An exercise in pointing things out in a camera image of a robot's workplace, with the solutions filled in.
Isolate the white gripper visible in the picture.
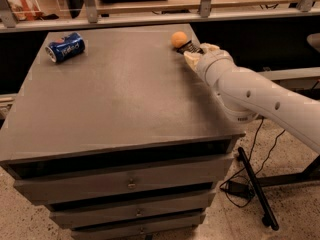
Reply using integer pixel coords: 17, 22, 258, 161
184, 43, 235, 86

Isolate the black rxbar chocolate bar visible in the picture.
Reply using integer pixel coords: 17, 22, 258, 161
176, 41, 204, 54

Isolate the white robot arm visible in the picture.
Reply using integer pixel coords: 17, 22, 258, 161
184, 43, 320, 153

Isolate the orange fruit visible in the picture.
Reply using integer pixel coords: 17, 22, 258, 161
171, 31, 188, 48

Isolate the grey drawer cabinet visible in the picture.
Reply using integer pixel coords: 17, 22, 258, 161
0, 25, 243, 233

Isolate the blue pepsi can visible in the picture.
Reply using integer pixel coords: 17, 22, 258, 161
45, 32, 85, 63

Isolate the black power adapter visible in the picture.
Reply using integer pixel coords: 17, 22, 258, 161
227, 181, 250, 198

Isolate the black table leg base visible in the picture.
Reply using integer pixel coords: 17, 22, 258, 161
238, 147, 320, 231

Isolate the bottom grey drawer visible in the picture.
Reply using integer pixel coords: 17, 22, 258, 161
71, 212, 205, 240

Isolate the grey drawer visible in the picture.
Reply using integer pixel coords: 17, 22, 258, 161
14, 154, 233, 205
71, 212, 205, 240
50, 190, 215, 229

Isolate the red white bag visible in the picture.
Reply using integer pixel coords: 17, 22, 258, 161
8, 0, 43, 21

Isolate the middle grey drawer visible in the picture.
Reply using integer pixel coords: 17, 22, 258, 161
50, 190, 215, 229

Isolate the top grey drawer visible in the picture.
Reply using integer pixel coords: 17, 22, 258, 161
14, 154, 233, 205

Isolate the black cable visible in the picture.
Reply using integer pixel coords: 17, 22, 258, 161
219, 117, 287, 209

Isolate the metal shelf rail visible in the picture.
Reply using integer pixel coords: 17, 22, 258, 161
0, 0, 319, 33

